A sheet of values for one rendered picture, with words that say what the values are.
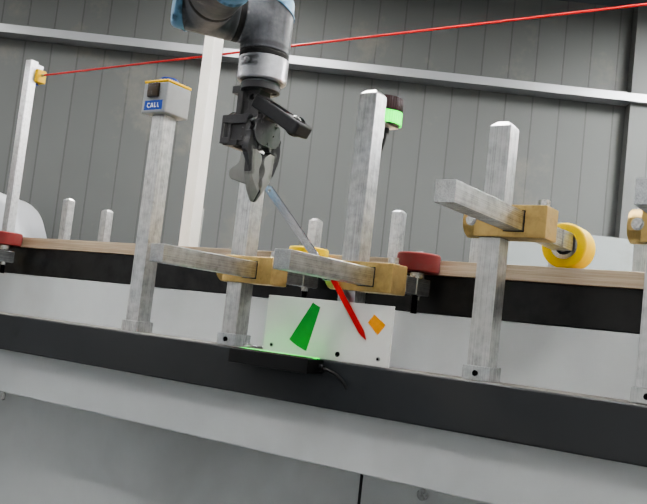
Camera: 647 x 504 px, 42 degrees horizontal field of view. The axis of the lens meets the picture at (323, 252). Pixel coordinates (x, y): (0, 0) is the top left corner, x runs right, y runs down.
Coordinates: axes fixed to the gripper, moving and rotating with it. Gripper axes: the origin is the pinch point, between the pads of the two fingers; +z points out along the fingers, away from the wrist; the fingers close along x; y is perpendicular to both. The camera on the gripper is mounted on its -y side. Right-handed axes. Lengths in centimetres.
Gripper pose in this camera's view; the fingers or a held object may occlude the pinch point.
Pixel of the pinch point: (256, 194)
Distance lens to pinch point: 149.3
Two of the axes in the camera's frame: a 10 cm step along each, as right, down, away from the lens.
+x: -5.6, -1.3, -8.2
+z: -1.1, 9.9, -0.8
